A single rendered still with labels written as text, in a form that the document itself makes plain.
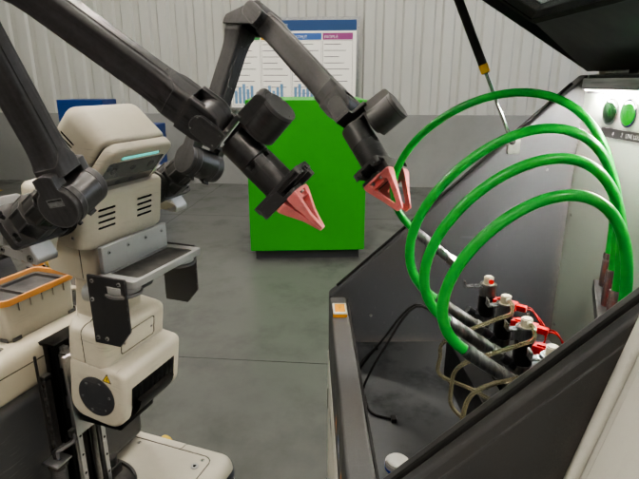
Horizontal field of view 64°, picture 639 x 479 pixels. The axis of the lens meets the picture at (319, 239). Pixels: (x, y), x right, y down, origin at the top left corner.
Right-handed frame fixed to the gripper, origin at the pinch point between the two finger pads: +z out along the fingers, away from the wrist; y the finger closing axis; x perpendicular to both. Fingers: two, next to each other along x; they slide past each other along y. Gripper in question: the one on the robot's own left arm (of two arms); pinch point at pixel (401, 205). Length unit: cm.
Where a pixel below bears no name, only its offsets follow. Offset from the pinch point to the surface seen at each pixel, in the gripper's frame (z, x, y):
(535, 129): 7.9, -27.8, -8.8
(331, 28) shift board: -434, 168, 438
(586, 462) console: 45, -14, -24
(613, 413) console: 42, -20, -25
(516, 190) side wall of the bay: 1.8, -10.0, 32.7
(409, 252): 13.1, -5.1, -16.5
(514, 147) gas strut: -5.1, -15.8, 29.3
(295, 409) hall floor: 8, 141, 85
